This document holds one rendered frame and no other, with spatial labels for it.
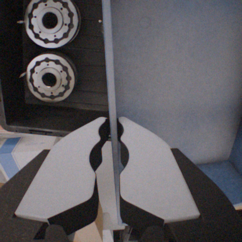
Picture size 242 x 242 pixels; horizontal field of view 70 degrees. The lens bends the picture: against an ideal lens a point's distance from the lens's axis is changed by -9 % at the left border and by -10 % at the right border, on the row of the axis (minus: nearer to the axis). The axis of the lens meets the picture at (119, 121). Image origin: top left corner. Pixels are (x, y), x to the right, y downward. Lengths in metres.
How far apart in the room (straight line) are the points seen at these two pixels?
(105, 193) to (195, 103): 0.68
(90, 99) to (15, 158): 0.32
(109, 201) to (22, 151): 0.44
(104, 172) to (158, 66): 0.60
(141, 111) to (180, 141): 0.06
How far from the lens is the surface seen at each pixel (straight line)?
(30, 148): 0.61
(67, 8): 0.38
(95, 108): 0.44
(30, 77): 0.41
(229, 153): 0.26
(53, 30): 0.37
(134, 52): 0.16
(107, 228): 0.89
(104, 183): 0.78
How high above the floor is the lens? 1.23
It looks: 61 degrees down
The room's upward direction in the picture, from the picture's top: 172 degrees clockwise
